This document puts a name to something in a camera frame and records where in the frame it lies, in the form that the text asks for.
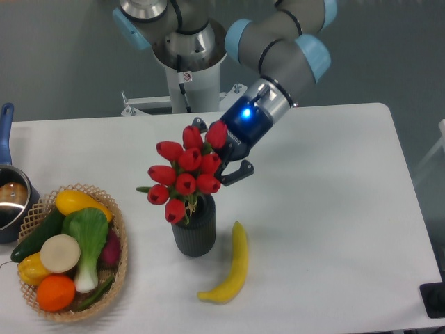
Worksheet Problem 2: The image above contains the woven wicker basket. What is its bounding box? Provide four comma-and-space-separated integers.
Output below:
18, 184, 128, 323

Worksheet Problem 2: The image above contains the white round radish slice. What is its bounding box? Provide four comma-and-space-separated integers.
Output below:
40, 234, 81, 273

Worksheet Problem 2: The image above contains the green chili pepper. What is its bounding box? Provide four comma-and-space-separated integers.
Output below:
75, 276, 115, 312

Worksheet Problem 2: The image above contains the red tulip bouquet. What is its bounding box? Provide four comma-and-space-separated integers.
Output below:
136, 120, 227, 225

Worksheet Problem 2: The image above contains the purple sweet potato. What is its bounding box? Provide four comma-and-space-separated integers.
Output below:
99, 229, 121, 266

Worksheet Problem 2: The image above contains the green bok choy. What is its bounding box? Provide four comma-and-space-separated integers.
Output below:
62, 207, 108, 293

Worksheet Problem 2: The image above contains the blue saucepan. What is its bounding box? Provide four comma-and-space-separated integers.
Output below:
1, 103, 40, 244

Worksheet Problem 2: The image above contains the green cucumber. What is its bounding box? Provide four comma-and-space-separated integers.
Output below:
10, 208, 65, 263

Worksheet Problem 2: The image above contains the white frame at right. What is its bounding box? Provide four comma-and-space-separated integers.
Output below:
412, 119, 444, 186

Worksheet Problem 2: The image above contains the dark grey ribbed vase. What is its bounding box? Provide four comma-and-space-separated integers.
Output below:
172, 195, 216, 257

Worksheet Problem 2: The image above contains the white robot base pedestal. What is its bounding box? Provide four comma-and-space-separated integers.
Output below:
121, 19, 248, 116

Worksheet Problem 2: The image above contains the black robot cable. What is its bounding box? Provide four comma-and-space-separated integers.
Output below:
175, 54, 193, 114

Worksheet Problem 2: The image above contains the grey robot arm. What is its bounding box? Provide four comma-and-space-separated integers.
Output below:
113, 1, 337, 185

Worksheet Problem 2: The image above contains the yellow bell pepper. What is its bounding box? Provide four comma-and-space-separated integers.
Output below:
17, 252, 52, 286

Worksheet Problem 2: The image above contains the yellow squash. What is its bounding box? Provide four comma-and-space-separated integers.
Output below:
55, 190, 113, 223

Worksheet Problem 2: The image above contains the black device at edge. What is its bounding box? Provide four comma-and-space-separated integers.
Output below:
419, 282, 444, 319

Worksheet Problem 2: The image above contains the yellow banana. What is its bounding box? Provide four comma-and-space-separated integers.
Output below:
197, 221, 249, 304

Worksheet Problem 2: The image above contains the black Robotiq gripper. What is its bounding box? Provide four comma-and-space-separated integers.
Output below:
191, 96, 273, 186

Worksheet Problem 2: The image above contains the orange fruit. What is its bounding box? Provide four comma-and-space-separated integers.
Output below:
37, 274, 76, 312

